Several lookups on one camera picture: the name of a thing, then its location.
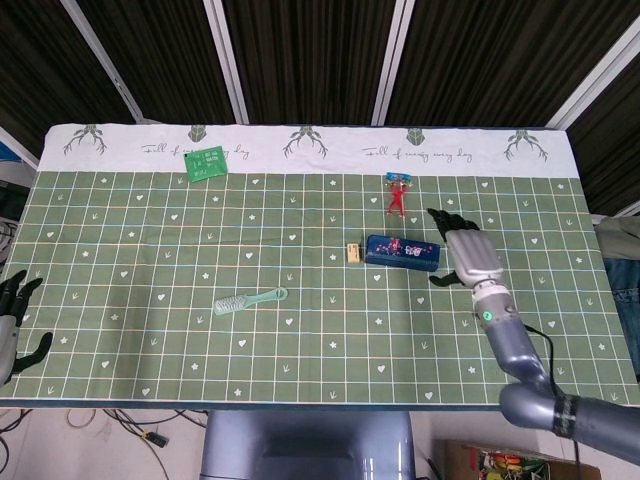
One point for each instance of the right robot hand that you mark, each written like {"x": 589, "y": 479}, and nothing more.
{"x": 475, "y": 257}

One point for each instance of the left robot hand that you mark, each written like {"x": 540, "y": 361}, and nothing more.
{"x": 7, "y": 345}

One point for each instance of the blue glasses case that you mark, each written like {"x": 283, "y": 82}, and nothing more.
{"x": 402, "y": 252}

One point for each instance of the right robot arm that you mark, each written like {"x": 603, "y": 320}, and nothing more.
{"x": 515, "y": 350}

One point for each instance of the red figure toy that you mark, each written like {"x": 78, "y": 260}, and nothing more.
{"x": 396, "y": 200}

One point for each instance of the beige eraser block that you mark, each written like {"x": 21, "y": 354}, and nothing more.
{"x": 353, "y": 252}

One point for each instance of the grey-green jacket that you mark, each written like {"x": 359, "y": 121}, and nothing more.
{"x": 617, "y": 237}

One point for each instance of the blue jeans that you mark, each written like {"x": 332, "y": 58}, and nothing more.
{"x": 625, "y": 300}

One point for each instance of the black power adapter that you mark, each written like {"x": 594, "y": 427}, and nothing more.
{"x": 155, "y": 440}

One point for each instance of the green grid tablecloth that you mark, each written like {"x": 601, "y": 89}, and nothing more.
{"x": 300, "y": 325}

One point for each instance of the mint green scrub brush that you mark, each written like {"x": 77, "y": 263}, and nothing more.
{"x": 260, "y": 299}

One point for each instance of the blue-grey robot torso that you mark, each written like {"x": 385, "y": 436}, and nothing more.
{"x": 305, "y": 445}

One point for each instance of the green circuit board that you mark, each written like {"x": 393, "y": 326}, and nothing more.
{"x": 205, "y": 164}

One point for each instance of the white partition post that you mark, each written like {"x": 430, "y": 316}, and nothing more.
{"x": 20, "y": 147}
{"x": 227, "y": 60}
{"x": 397, "y": 60}
{"x": 102, "y": 60}
{"x": 595, "y": 80}

